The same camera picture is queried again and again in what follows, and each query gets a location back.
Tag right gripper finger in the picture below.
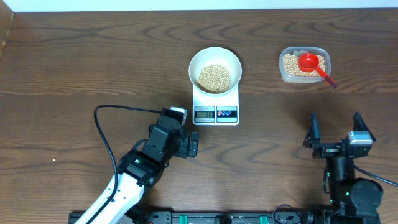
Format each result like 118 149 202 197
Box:
353 112 376 142
303 113 321 148

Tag red measuring scoop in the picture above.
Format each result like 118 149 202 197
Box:
298 53 338 89

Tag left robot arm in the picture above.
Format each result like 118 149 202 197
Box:
76 116 199 224

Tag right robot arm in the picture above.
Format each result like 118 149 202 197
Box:
302 113 383 223

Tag white digital kitchen scale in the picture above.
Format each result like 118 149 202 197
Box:
192 85 239 126

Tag soybeans in bowl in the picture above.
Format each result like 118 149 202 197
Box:
197 65 231 94

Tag white round bowl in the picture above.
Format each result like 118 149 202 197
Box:
188 47 243 95

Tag clear plastic container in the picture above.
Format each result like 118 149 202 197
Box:
279 47 331 84

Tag soybeans in container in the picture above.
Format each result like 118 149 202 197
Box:
282 54 319 77

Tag cardboard box at left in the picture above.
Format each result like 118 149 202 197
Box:
0 0 14 55

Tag right camera black cable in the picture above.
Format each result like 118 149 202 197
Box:
353 164 398 188

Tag camera black cable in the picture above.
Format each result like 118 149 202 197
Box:
353 164 398 188
83 104 162 224

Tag left camera black cable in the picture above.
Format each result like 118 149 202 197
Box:
83 104 162 224

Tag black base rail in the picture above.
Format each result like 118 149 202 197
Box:
68 210 381 224

